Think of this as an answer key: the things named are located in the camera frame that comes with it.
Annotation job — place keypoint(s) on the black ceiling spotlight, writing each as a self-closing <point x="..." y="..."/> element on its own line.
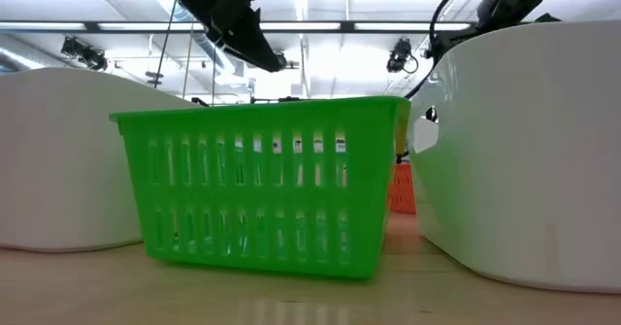
<point x="85" y="53"/>
<point x="400" y="55"/>

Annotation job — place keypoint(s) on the orange slotted plastic basket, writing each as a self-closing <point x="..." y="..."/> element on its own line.
<point x="403" y="189"/>

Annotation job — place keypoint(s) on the white plastic basket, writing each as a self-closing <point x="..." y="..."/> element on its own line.
<point x="524" y="160"/>
<point x="58" y="170"/>

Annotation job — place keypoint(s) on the green slotted plastic basket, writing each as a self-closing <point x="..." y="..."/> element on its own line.
<point x="252" y="247"/>

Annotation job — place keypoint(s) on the silver ventilation duct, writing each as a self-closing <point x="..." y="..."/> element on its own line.
<point x="216" y="55"/>

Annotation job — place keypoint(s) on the dark ceiling light beam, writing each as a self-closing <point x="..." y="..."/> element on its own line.
<point x="145" y="31"/>

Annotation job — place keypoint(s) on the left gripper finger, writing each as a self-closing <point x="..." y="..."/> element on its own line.
<point x="247" y="53"/>
<point x="259" y="39"/>

